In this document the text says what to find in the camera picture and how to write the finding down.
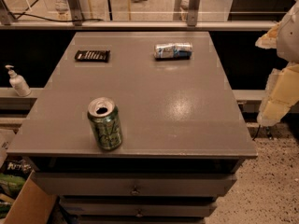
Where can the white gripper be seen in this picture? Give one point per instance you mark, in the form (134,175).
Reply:
(290,36)

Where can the drawer knob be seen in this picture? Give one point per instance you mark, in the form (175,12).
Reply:
(135,191)
(139,214)

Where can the green soda can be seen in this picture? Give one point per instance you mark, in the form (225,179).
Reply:
(103,116)

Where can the brown cardboard box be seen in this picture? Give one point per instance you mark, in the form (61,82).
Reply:
(32,206)

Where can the grey drawer cabinet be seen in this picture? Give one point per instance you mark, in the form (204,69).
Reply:
(183,136)

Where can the crushed redbull can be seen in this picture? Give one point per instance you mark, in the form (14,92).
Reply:
(173,51)

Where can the white pump bottle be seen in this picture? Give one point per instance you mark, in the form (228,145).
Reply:
(17,82)

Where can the top drawer knob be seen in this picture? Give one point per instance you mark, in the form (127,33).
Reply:
(135,191)

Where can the green snack bag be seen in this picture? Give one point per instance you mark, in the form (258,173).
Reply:
(13,175)

